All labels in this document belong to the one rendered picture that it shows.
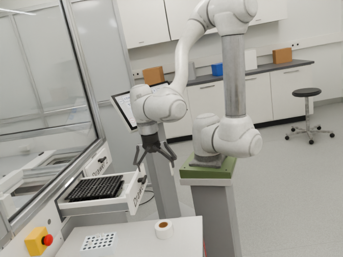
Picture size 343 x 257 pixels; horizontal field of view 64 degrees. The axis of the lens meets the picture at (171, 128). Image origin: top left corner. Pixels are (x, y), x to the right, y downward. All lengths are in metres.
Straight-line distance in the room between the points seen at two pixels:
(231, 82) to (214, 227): 0.84
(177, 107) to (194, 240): 0.49
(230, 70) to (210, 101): 2.92
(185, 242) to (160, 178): 1.21
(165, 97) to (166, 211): 1.53
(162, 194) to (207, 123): 1.03
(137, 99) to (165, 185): 1.29
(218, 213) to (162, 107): 0.83
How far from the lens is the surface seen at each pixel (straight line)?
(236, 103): 1.32
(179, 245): 1.09
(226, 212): 1.62
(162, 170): 2.24
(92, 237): 1.21
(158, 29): 4.45
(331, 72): 5.54
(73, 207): 1.29
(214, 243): 1.77
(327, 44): 5.46
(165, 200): 2.35
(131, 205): 1.17
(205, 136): 1.43
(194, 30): 1.34
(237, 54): 1.29
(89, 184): 1.39
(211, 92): 4.18
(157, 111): 1.01
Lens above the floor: 1.45
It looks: 16 degrees down
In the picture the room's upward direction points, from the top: 11 degrees counter-clockwise
